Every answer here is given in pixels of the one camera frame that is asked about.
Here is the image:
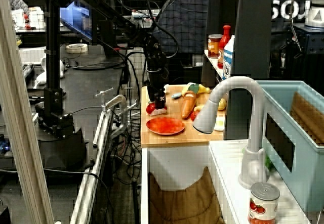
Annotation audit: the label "white toy kitchen unit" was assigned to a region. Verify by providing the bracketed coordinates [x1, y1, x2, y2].
[141, 140, 308, 224]

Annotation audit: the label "white shelf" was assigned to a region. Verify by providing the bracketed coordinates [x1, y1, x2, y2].
[204, 49, 224, 82]

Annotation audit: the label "white and yellow toy egg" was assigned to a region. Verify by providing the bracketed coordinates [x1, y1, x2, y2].
[213, 116, 225, 132]

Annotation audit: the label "grey toy faucet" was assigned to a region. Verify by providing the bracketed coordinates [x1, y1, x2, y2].
[192, 76, 268, 190]

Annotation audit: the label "black upright panel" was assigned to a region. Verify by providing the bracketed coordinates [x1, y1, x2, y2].
[206, 0, 275, 141]

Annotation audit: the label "small green toy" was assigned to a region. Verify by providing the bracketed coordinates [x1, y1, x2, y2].
[264, 155, 274, 172]

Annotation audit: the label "light blue plastic bin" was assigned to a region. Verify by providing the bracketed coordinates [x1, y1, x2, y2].
[255, 80, 324, 213]

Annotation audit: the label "wooden counter board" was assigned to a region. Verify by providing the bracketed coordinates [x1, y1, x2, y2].
[140, 84, 226, 148]

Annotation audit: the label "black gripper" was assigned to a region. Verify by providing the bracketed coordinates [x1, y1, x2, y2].
[147, 67, 170, 109]

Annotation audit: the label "dark quilted cloth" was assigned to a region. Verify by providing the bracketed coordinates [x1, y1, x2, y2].
[151, 0, 211, 56]

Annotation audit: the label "blue computer monitor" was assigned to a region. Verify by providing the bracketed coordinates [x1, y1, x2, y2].
[60, 0, 93, 43]

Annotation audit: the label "white and blue bottle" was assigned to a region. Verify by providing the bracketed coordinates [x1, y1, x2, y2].
[222, 34, 236, 81]

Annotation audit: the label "tomato can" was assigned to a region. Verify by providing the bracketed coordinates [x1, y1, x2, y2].
[248, 182, 281, 224]

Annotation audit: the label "yellow toy banana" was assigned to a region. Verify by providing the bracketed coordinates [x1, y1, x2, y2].
[186, 82, 211, 95]

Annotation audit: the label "black floor cable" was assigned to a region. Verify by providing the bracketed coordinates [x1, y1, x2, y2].
[0, 167, 114, 214]

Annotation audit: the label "orange toy carrot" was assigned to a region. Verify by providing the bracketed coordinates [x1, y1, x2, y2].
[181, 91, 198, 120]

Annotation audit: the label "wooden frame post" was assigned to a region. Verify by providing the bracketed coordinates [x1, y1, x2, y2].
[0, 0, 55, 224]

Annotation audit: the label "metal C clamp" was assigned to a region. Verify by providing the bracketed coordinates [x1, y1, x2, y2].
[95, 87, 128, 140]

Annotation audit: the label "masking tape roll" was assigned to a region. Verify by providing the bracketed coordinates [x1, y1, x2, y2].
[65, 43, 89, 55]

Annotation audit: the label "black cable bundle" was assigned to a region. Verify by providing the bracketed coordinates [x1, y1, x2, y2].
[109, 100, 143, 187]

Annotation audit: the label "red plate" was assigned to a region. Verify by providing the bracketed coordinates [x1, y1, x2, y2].
[146, 117, 186, 137]

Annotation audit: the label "red and white toy sushi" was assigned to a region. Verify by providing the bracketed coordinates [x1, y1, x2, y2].
[146, 102, 168, 117]

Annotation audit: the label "aluminium rail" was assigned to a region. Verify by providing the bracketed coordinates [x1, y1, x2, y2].
[69, 109, 114, 224]

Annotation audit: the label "white controller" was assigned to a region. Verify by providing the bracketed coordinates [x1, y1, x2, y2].
[33, 56, 66, 90]

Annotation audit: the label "white boxes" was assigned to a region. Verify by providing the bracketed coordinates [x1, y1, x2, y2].
[11, 6, 46, 30]

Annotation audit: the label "red ketchup bottle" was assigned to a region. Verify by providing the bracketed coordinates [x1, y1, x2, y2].
[217, 25, 232, 70]

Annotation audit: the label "brown labelled can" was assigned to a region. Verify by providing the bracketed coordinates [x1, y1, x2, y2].
[208, 33, 224, 59]

